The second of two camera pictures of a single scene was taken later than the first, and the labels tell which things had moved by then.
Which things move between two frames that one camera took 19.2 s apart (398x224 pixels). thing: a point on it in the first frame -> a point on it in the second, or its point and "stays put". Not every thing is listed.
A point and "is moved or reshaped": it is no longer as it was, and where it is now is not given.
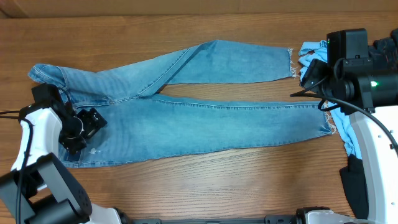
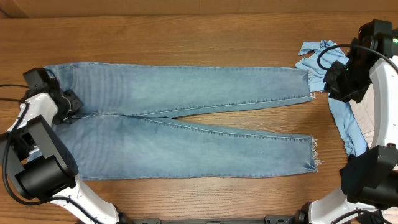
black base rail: [268, 219] stays put
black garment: [354, 180] stays put
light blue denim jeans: [142, 124] is moved or reshaped
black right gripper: [314, 71] -> [332, 87]
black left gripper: [93, 122] -> [75, 105]
